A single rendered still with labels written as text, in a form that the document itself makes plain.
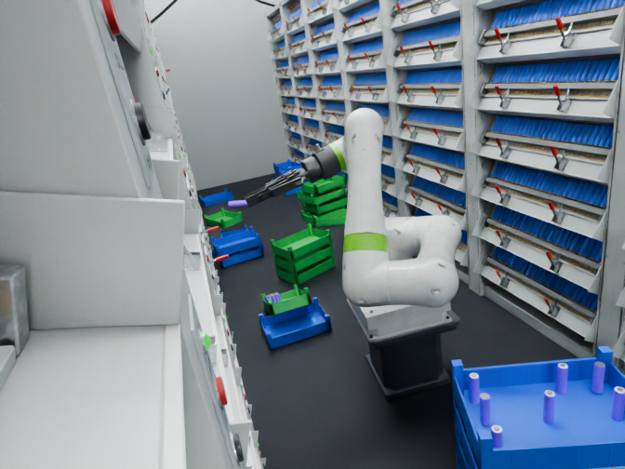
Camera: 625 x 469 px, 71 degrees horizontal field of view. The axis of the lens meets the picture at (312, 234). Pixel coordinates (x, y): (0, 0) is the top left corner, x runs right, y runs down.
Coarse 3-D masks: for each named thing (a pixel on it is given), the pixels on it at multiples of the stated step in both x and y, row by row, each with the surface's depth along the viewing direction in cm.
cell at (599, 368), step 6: (594, 366) 82; (600, 366) 82; (594, 372) 83; (600, 372) 82; (594, 378) 83; (600, 378) 82; (594, 384) 83; (600, 384) 83; (594, 390) 84; (600, 390) 83
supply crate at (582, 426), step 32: (608, 352) 83; (480, 384) 90; (512, 384) 89; (544, 384) 88; (576, 384) 87; (608, 384) 86; (512, 416) 82; (576, 416) 80; (608, 416) 79; (480, 448) 71; (512, 448) 70; (544, 448) 69; (576, 448) 69; (608, 448) 69
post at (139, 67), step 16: (144, 32) 82; (128, 48) 74; (144, 48) 75; (128, 64) 75; (144, 64) 76; (128, 80) 76; (144, 80) 77; (144, 96) 77; (160, 96) 78; (192, 208) 88; (208, 272) 91
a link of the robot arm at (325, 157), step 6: (318, 144) 130; (318, 150) 130; (324, 150) 129; (330, 150) 129; (312, 156) 133; (318, 156) 128; (324, 156) 128; (330, 156) 128; (336, 156) 128; (318, 162) 129; (324, 162) 128; (330, 162) 128; (336, 162) 128; (324, 168) 128; (330, 168) 129; (336, 168) 130; (324, 174) 130; (330, 174) 130; (336, 174) 132
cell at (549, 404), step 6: (546, 390) 79; (546, 396) 78; (552, 396) 77; (546, 402) 78; (552, 402) 78; (546, 408) 78; (552, 408) 78; (546, 414) 79; (552, 414) 79; (546, 420) 79; (552, 420) 79
